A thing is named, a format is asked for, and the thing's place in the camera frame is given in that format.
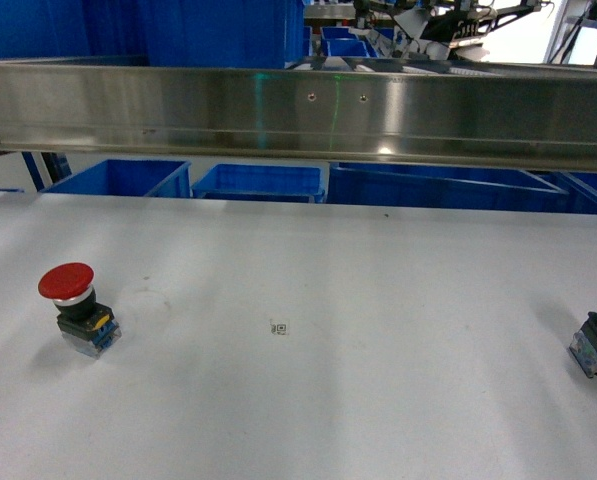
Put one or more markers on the blue bin left under beam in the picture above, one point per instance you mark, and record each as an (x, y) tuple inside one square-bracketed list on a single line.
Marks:
[(129, 178)]

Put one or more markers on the red mushroom push button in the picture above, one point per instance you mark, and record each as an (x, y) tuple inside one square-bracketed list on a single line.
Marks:
[(89, 326)]

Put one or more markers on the small blue bin far background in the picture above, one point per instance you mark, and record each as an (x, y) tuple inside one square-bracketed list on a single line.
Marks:
[(341, 42)]

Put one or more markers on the blue bin centre under beam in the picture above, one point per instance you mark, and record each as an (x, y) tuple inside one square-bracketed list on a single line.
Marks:
[(265, 183)]

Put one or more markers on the large blue bin right under beam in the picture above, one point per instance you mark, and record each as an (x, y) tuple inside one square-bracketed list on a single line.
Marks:
[(443, 187)]

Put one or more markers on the small QR code sticker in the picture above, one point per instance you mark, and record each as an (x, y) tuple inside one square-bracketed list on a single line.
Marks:
[(279, 327)]

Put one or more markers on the stainless steel shelf beam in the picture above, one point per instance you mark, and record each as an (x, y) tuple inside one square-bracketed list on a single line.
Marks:
[(536, 117)]

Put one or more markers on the black machine frame background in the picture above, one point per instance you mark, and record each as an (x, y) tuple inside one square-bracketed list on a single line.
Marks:
[(433, 29)]

